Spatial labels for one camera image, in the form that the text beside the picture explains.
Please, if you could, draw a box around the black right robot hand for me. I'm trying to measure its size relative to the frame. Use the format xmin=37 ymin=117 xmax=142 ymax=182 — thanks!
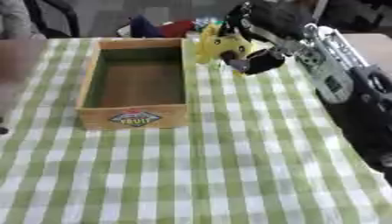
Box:
xmin=219 ymin=0 xmax=312 ymax=76

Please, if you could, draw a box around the yellow soft toy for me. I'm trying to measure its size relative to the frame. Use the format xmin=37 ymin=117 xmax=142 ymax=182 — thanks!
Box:
xmin=194 ymin=23 xmax=261 ymax=77

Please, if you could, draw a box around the tan cardboard box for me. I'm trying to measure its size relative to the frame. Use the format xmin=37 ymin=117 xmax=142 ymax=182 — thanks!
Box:
xmin=74 ymin=37 xmax=190 ymax=131

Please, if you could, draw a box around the black chair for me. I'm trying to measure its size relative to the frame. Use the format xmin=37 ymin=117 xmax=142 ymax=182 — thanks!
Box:
xmin=23 ymin=0 xmax=81 ymax=39

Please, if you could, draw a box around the person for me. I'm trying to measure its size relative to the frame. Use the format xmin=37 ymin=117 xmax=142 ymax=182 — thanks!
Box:
xmin=0 ymin=0 xmax=48 ymax=40

